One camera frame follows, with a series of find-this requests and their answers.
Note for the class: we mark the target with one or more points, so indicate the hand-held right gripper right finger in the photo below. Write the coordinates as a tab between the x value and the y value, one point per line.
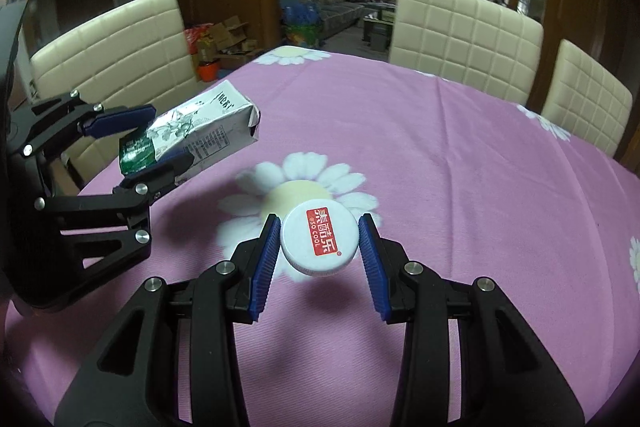
372	267

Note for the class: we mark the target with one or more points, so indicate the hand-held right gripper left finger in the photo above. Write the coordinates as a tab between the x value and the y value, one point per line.
265	267

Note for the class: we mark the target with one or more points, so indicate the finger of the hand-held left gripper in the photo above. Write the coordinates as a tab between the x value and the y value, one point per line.
120	117
150	187

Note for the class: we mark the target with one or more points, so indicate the white bottle cap red label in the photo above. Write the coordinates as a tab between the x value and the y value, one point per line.
320	232

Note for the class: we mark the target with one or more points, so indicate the white and green milk carton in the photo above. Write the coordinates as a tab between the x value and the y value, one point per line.
215	127

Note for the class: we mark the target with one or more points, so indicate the cream quilted dining chair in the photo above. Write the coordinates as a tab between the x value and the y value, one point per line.
585	102
115	47
465	42

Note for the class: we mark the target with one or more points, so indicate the orange bucket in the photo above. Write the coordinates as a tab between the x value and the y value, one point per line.
208	71

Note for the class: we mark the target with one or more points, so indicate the red snack bag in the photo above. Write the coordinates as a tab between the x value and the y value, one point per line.
197	37

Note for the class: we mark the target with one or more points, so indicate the pink daisy print tablecloth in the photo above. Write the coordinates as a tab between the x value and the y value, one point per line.
425	167

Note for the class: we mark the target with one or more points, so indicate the open cardboard boxes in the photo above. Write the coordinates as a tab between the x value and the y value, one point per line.
227	34

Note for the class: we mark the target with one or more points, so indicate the blue colourful bag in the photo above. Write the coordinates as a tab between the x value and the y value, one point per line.
300	22

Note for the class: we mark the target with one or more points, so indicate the grey patterned sofa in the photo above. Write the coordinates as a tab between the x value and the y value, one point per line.
330	9

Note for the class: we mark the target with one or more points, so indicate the dark coffee table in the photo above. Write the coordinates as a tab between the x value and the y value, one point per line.
377	29

